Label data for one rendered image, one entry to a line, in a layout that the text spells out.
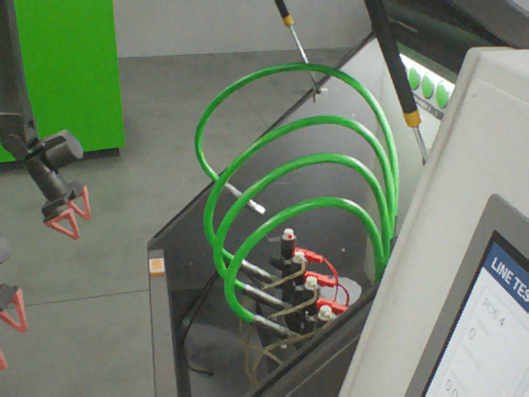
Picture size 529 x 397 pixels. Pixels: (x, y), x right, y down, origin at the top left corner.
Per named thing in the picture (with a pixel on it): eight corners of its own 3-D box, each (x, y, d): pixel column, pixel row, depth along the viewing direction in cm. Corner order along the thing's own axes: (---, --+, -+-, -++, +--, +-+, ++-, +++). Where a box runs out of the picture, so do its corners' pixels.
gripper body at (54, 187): (81, 185, 145) (63, 159, 142) (69, 204, 136) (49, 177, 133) (59, 197, 147) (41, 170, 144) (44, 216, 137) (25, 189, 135)
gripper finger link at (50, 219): (95, 222, 144) (73, 190, 140) (87, 238, 137) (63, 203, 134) (71, 233, 145) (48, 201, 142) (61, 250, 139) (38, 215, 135)
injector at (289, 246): (265, 327, 123) (267, 234, 114) (290, 324, 124) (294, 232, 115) (268, 336, 120) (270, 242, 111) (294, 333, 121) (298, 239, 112)
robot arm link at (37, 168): (24, 152, 139) (14, 162, 134) (49, 140, 138) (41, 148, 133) (42, 178, 142) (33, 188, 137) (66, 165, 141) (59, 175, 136)
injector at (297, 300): (274, 353, 116) (277, 257, 107) (300, 350, 116) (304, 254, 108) (278, 363, 113) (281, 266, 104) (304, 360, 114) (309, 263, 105)
